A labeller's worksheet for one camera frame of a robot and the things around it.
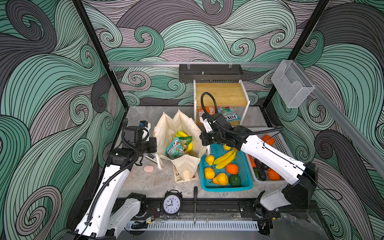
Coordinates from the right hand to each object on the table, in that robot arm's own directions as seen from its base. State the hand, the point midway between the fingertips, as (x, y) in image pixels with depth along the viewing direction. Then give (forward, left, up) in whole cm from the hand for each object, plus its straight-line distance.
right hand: (200, 137), depth 75 cm
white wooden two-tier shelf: (+22, -12, +9) cm, 27 cm away
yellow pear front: (-16, -12, -17) cm, 26 cm away
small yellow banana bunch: (-3, -16, -20) cm, 26 cm away
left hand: (-2, +22, +1) cm, 22 cm away
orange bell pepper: (+8, -46, -17) cm, 49 cm away
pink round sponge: (-9, +30, -20) cm, 37 cm away
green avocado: (-16, -19, -17) cm, 30 cm away
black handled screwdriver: (-25, +2, -22) cm, 33 cm away
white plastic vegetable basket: (+4, -50, -15) cm, 53 cm away
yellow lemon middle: (-4, -7, -19) cm, 21 cm away
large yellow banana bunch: (+11, +12, -14) cm, 22 cm away
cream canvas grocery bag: (+7, +18, 0) cm, 20 cm away
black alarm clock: (-27, +14, -19) cm, 36 cm away
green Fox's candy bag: (+21, -20, -5) cm, 29 cm away
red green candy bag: (-3, +14, -8) cm, 16 cm away
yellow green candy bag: (+3, +8, -11) cm, 14 cm away
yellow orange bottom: (-13, -6, -17) cm, 22 cm away
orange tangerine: (-10, -18, -17) cm, 27 cm away
